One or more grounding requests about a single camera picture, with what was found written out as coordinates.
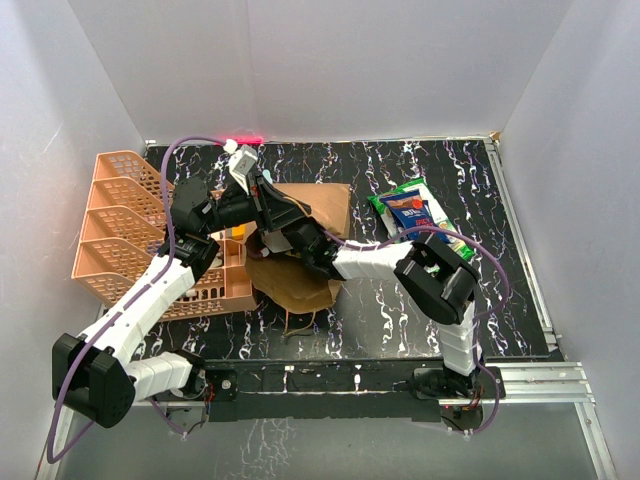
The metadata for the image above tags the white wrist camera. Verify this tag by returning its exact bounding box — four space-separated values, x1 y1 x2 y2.
223 139 258 193
262 232 292 253

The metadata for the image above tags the blue snack bag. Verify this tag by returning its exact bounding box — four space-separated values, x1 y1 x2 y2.
386 219 462 251
371 190 433 237

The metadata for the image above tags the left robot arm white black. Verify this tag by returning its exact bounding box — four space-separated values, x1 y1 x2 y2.
52 174 312 428

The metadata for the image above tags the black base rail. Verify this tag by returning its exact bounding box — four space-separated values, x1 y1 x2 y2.
149 357 506 425

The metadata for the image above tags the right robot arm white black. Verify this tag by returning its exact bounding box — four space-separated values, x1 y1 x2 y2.
283 220 482 398

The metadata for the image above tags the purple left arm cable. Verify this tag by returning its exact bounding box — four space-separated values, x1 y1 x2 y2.
45 134 231 464

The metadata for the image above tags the yellow object in organizer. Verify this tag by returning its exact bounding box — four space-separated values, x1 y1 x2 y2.
230 225 246 242

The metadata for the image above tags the peach plastic desk organizer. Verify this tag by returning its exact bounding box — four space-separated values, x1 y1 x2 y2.
71 150 257 321

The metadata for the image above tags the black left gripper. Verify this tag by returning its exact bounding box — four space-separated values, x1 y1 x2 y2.
201 172 312 236

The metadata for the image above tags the brown paper bag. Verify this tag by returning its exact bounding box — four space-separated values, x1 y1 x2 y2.
245 182 351 314

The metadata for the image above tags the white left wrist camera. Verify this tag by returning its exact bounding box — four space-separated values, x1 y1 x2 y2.
223 139 258 193

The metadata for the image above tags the red LED strip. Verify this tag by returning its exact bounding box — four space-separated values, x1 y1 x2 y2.
221 135 265 145

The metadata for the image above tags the green Chuba snack bag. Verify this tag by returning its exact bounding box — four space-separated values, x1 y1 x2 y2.
368 178 455 238

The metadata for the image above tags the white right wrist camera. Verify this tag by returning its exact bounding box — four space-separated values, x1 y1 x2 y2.
262 232 292 253

